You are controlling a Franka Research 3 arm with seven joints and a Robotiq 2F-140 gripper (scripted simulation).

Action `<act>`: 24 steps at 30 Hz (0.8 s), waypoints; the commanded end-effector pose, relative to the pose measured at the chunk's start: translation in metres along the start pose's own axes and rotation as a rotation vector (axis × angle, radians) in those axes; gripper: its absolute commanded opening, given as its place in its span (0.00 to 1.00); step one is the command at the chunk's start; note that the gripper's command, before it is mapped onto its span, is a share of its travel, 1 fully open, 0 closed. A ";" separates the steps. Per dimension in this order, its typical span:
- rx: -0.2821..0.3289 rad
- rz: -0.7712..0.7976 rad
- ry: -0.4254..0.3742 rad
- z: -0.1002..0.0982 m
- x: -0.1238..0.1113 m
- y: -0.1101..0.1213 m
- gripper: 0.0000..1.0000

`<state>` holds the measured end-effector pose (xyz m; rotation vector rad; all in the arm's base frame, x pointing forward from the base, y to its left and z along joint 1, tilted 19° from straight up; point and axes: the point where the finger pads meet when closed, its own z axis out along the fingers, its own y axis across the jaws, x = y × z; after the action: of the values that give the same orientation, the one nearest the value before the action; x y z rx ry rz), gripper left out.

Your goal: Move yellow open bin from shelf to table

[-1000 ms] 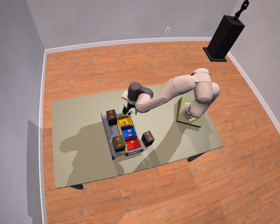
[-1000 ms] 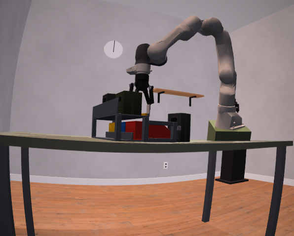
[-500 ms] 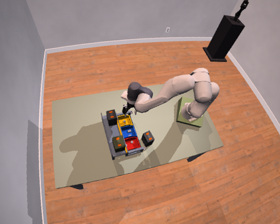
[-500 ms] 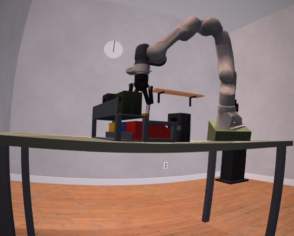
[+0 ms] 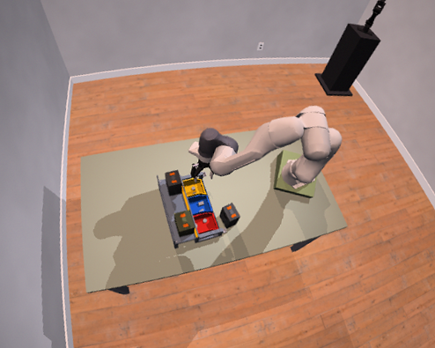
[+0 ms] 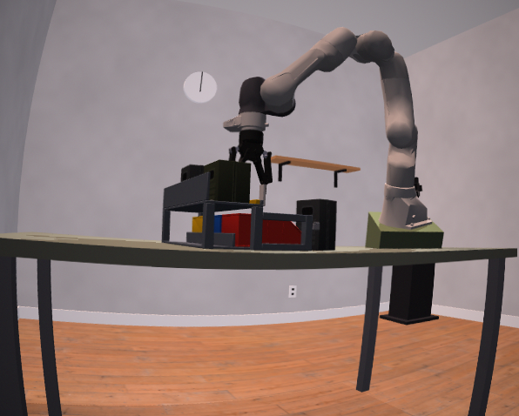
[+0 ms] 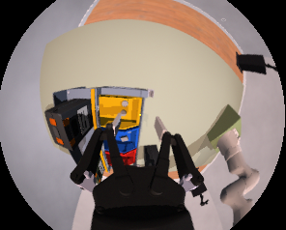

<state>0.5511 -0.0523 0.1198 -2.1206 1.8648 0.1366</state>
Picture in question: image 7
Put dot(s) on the yellow bin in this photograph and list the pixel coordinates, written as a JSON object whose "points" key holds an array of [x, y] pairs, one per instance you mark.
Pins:
{"points": [[110, 105]]}

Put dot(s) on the blue open bin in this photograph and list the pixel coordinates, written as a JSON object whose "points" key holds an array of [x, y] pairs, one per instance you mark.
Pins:
{"points": [[127, 145]]}

